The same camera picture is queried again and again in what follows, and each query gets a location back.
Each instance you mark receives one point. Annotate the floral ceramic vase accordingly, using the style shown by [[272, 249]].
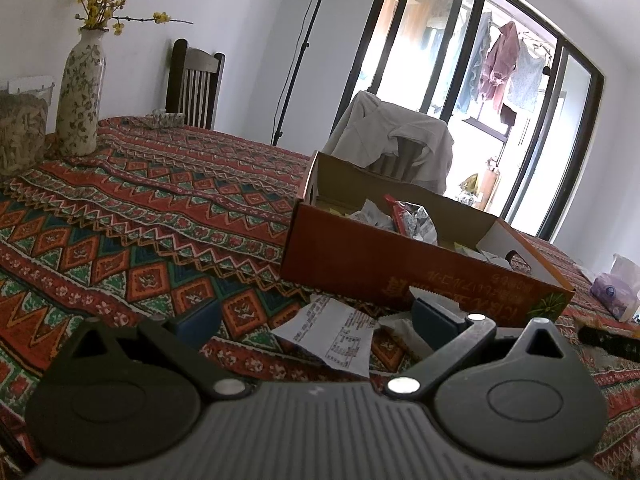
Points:
[[80, 100]]

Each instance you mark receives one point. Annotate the white snack packet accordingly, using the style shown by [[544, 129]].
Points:
[[400, 330]]

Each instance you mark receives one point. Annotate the patterned red tablecloth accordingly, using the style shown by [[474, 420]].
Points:
[[150, 220]]

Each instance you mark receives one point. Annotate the crumpled silver packet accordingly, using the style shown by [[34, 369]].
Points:
[[422, 225]]

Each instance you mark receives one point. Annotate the beige hanging garment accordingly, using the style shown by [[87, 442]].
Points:
[[425, 10]]

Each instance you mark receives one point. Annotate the red snack packet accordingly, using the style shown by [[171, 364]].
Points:
[[397, 212]]

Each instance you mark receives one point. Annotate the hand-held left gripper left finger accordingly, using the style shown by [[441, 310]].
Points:
[[197, 322]]

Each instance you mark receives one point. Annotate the light stand tripod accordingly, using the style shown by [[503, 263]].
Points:
[[306, 45]]

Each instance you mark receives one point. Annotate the purple tissue pack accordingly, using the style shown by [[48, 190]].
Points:
[[607, 290]]

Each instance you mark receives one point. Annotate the black hanging cloth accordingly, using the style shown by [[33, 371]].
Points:
[[507, 114]]

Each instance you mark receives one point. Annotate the orange cardboard box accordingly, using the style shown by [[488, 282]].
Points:
[[360, 260]]

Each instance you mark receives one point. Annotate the pink hanging garment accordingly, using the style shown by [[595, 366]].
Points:
[[500, 65]]

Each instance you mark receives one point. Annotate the silver snack packet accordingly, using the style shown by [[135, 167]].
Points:
[[330, 335]]

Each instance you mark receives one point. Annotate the blue hanging garment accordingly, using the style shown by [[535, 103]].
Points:
[[479, 55]]

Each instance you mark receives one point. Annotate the tall orange balcony item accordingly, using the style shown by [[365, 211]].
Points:
[[489, 185]]

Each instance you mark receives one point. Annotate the brown wooden chair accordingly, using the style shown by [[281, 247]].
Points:
[[407, 160]]

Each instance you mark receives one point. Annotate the dark wooden chair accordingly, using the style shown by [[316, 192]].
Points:
[[200, 60]]

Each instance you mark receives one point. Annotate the crumpled white packet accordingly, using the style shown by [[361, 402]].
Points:
[[367, 212]]

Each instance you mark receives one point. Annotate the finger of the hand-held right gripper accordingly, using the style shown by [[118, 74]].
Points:
[[610, 340]]

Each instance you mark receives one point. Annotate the black sliding door frame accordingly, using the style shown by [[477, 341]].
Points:
[[586, 110]]

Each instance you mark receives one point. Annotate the grey hanging shirt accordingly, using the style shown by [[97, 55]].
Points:
[[525, 80]]

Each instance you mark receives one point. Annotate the clear storage container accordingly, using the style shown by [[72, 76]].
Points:
[[22, 130]]

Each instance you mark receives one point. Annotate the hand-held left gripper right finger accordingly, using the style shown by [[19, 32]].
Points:
[[432, 322]]

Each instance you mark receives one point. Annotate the beige jacket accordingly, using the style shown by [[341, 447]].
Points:
[[370, 125]]

